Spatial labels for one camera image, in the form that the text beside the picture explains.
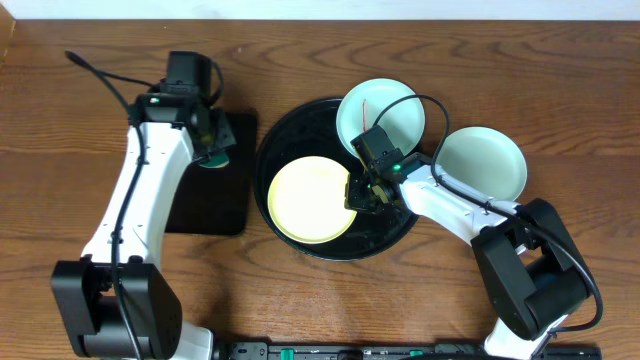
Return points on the rectangular black tray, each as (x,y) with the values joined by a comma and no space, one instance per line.
(214,201)

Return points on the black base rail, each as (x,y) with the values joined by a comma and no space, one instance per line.
(264,351)

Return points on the round black tray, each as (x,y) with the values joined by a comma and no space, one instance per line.
(310,130)

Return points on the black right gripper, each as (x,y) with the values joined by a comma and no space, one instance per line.
(354,201)

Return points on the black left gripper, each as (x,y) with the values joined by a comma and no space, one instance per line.
(227,135)

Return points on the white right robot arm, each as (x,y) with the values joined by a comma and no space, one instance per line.
(532,271)

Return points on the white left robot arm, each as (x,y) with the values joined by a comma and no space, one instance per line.
(113,300)

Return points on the yellow plate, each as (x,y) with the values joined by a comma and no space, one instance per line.
(306,200)

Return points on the pale green plate red streak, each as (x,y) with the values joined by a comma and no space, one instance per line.
(404,123)

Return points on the green and yellow sponge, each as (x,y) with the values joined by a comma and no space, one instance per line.
(215,161)

